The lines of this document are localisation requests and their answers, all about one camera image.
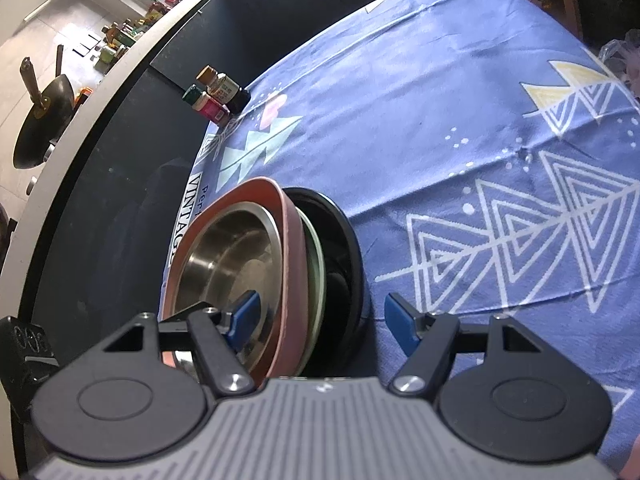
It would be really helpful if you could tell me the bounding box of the stainless steel bowl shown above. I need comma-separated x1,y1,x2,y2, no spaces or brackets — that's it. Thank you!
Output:
172,201,283,361

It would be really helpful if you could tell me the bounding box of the dark sauce bottle brown cap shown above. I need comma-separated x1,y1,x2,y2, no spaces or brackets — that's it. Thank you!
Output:
196,65,252,113

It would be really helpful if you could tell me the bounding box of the pink plate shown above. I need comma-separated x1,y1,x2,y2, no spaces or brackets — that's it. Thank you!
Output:
159,176,307,386

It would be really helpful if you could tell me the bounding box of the black plate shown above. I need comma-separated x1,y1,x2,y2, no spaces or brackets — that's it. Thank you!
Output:
282,187,373,378

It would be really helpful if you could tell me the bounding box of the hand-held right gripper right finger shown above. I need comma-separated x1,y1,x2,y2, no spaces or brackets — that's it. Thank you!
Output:
385,292,586,395

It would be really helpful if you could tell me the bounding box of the green plate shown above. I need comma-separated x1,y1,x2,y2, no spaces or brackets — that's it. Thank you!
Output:
292,207,328,377

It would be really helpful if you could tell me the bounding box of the red spice bottle green cap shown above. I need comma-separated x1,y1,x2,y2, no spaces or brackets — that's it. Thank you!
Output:
182,85,231,126

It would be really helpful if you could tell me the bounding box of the black wok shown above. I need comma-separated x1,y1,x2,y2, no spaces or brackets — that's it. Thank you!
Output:
12,45,76,170

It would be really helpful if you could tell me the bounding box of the clear plastic bag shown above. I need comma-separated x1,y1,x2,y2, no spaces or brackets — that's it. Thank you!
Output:
597,30,640,101

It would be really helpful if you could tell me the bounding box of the blue printed tablecloth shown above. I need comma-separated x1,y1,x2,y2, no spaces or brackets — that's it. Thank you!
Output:
160,0,640,461

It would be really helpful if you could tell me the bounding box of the row of condiment bottles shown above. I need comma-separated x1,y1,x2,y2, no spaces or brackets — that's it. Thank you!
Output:
92,0,181,66

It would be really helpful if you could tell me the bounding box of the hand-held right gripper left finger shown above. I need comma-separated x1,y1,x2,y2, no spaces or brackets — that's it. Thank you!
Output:
102,291,262,395

